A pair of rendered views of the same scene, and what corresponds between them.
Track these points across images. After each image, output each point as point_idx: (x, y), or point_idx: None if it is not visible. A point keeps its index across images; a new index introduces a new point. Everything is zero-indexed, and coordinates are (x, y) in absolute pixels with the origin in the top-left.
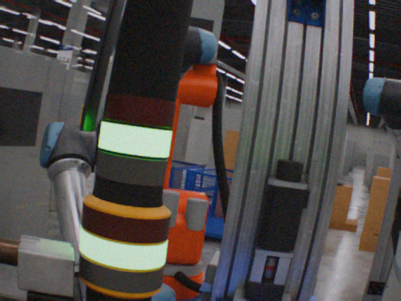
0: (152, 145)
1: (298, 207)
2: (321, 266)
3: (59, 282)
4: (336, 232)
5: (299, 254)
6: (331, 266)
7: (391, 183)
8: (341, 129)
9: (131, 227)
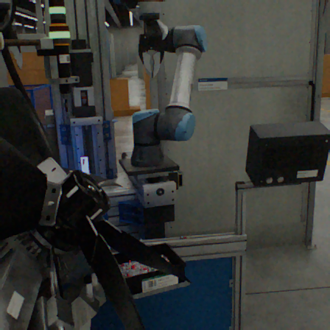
0: (62, 10)
1: (88, 62)
2: (118, 144)
3: (50, 44)
4: (123, 118)
5: (97, 90)
6: (127, 142)
7: (149, 52)
8: (102, 17)
9: (63, 27)
